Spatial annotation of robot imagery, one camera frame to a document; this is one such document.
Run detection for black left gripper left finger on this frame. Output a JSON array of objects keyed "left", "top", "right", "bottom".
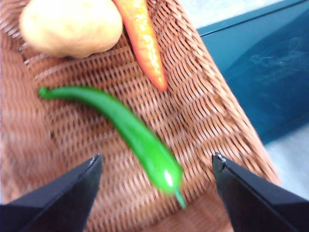
[{"left": 0, "top": 154, "right": 103, "bottom": 232}]

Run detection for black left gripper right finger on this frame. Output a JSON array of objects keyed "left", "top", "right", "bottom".
[{"left": 211, "top": 152, "right": 309, "bottom": 232}]

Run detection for green pepper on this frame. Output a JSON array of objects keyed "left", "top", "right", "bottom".
[{"left": 38, "top": 86, "right": 188, "bottom": 210}]

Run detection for brown wicker basket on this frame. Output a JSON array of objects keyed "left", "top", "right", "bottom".
[{"left": 0, "top": 0, "right": 282, "bottom": 232}]

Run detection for black rectangular tray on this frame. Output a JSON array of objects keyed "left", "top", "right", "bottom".
[{"left": 197, "top": 0, "right": 309, "bottom": 145}]

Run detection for orange carrot with green leaves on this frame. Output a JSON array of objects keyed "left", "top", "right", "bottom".
[{"left": 113, "top": 0, "right": 169, "bottom": 92}]

